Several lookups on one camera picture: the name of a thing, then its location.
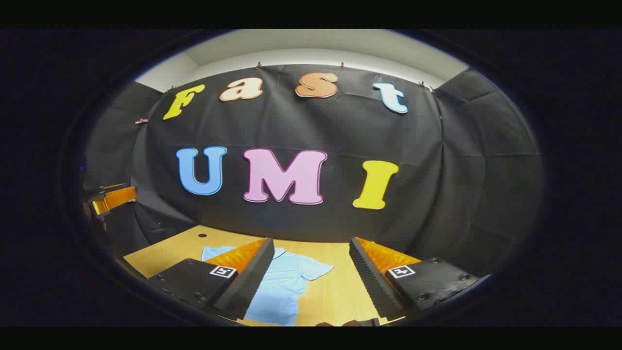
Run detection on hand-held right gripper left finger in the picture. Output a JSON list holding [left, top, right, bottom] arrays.
[[146, 237, 276, 321]]

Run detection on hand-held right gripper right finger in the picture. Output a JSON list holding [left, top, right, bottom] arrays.
[[349, 237, 491, 320]]

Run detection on light blue T-shirt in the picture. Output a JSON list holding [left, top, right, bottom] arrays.
[[202, 245, 336, 326]]

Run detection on black backdrop cloth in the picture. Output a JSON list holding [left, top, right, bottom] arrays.
[[80, 63, 545, 278]]

